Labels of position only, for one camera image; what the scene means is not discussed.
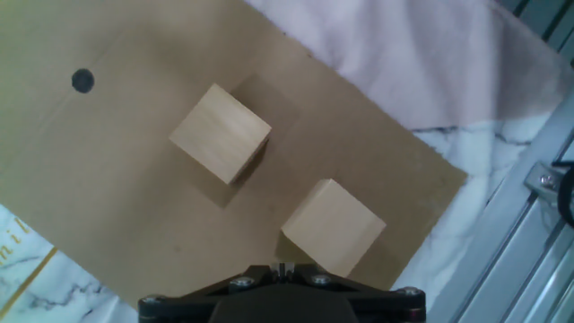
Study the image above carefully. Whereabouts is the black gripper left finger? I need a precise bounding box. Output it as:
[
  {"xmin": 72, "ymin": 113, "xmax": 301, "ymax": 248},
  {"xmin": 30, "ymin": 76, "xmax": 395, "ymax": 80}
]
[{"xmin": 138, "ymin": 263, "xmax": 283, "ymax": 323}]

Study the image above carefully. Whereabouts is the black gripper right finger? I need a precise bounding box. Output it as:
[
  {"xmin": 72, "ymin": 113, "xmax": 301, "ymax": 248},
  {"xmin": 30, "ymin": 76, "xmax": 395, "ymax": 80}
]
[{"xmin": 283, "ymin": 263, "xmax": 426, "ymax": 323}]

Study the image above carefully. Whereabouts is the light wooden cube block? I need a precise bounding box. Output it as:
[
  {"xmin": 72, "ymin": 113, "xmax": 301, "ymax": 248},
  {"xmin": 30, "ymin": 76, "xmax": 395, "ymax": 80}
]
[
  {"xmin": 280, "ymin": 178, "xmax": 387, "ymax": 279},
  {"xmin": 168, "ymin": 83, "xmax": 273, "ymax": 186}
]

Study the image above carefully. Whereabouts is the black round dot mark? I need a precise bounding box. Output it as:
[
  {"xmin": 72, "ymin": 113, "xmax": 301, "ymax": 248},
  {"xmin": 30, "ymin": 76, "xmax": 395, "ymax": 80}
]
[{"xmin": 71, "ymin": 67, "xmax": 96, "ymax": 94}]

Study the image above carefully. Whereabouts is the brown cardboard sheet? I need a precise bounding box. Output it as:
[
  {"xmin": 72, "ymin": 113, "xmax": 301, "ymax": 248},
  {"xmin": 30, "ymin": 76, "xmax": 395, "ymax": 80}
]
[{"xmin": 0, "ymin": 0, "xmax": 468, "ymax": 310}]

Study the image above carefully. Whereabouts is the black pole clamp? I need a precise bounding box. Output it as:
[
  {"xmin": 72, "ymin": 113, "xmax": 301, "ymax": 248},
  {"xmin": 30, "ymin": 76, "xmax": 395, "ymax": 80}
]
[{"xmin": 555, "ymin": 160, "xmax": 574, "ymax": 230}]

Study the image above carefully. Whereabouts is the marble pattern cloth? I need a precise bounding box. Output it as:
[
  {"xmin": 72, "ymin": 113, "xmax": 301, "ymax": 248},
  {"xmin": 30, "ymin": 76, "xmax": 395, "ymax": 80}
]
[{"xmin": 0, "ymin": 0, "xmax": 574, "ymax": 323}]

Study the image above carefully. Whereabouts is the silver angle bracket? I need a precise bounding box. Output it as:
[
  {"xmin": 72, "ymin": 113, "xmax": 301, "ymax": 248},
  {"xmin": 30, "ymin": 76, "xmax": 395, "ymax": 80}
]
[{"xmin": 523, "ymin": 161, "xmax": 561, "ymax": 204}]

